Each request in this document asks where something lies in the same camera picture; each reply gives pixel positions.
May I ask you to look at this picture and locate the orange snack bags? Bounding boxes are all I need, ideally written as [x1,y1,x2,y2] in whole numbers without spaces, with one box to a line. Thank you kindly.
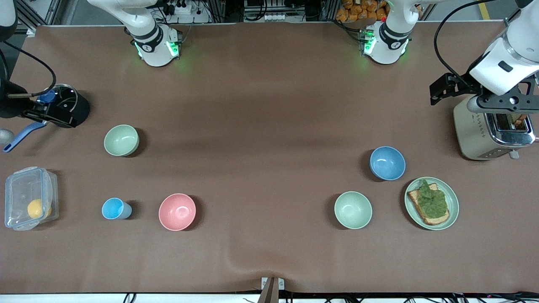
[336,0,390,22]

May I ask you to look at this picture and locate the blue bowl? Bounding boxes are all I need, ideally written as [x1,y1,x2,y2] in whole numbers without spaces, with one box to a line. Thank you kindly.
[370,146,406,181]

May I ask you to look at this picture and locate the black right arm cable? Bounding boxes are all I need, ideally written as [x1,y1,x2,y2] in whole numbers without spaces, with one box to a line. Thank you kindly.
[0,40,57,98]

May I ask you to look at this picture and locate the glass lid with blue knob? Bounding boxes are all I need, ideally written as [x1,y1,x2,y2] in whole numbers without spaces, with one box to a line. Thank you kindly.
[37,84,79,106]

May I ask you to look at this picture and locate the black pot with blue handle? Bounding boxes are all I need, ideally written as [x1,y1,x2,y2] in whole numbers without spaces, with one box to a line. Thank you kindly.
[2,83,91,153]

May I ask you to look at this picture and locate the brown table cloth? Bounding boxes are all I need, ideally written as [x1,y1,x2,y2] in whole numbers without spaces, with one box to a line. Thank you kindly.
[0,22,539,294]

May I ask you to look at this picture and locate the aluminium frame profile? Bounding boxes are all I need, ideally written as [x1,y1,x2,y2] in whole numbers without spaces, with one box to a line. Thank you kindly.
[17,0,64,36]

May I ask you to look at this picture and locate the pale green bowl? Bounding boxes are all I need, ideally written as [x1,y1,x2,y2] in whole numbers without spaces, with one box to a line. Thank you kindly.
[104,124,140,157]
[334,191,373,230]

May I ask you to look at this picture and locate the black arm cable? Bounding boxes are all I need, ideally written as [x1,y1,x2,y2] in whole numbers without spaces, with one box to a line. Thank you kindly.
[0,40,57,98]
[434,0,499,85]

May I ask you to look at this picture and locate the pink bowl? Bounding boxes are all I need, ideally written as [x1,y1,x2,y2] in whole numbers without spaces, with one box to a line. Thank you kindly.
[158,193,197,231]

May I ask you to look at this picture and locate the white power strip with plugs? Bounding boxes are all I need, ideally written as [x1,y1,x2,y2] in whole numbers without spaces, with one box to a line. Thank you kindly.
[162,0,212,24]

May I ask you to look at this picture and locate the light blue cup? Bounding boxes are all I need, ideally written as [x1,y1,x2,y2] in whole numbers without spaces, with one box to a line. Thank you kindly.
[101,197,133,220]

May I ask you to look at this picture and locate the yellow lemon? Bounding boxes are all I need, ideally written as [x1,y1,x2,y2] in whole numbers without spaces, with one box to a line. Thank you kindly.
[27,199,52,220]

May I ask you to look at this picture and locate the clear plastic lidded container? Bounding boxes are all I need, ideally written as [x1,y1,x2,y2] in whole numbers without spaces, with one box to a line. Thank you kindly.
[4,166,59,231]

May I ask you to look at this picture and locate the green lettuce leaf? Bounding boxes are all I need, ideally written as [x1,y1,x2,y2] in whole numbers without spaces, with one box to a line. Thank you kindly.
[417,179,448,219]

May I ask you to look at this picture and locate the metal table clamp bracket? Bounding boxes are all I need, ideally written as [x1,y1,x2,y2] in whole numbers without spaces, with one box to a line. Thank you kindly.
[258,276,285,303]

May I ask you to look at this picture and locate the pale green plate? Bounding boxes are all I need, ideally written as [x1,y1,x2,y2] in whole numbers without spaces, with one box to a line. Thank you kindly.
[404,176,460,231]

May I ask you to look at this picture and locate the beige and chrome toaster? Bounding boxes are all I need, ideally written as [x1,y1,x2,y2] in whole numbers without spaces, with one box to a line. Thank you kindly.
[453,93,537,161]

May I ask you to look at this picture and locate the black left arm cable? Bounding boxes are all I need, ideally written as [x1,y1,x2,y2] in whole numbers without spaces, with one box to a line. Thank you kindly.
[434,0,499,85]

